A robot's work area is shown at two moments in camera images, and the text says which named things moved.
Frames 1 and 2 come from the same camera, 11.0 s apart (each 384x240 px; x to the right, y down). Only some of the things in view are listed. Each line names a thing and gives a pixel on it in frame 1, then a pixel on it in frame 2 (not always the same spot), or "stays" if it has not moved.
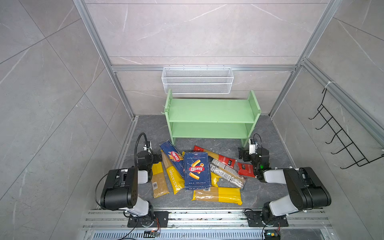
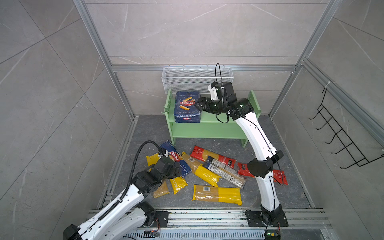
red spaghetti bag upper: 223,160 stays
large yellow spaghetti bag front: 232,195 stays
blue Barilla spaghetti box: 173,156 stays
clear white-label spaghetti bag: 229,173 stays
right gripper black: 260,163 → 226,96
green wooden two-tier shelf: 219,119 stays
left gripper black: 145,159 → 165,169
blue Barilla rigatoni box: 197,171 → 185,110
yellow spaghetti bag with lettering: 176,180 stays
